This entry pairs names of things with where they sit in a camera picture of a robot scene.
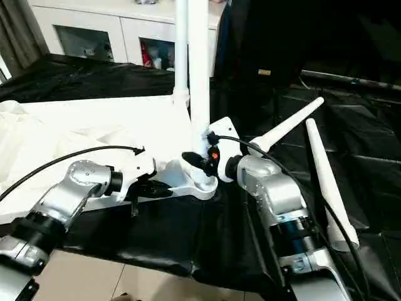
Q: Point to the black work mat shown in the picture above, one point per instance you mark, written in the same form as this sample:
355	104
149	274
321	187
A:
188	238

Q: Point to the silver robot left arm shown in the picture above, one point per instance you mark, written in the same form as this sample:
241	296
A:
56	200

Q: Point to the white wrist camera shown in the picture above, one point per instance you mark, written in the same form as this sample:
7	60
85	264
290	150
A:
138	169
227	144

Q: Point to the white plastic table leg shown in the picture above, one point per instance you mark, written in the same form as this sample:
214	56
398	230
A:
182	44
329	182
285	128
199	69

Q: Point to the white glass-door cabinet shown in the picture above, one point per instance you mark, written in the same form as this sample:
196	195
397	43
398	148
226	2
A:
113	25

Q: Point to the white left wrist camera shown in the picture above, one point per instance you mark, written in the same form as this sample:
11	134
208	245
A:
138	169

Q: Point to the grey curtain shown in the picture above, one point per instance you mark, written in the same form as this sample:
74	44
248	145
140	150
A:
22	31

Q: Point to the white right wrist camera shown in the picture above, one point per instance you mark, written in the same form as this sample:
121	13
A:
227	144

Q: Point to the black backdrop cloth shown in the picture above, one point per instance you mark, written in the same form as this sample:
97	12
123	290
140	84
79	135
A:
326	31

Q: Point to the white plastic table top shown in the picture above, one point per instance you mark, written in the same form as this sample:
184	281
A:
81	144

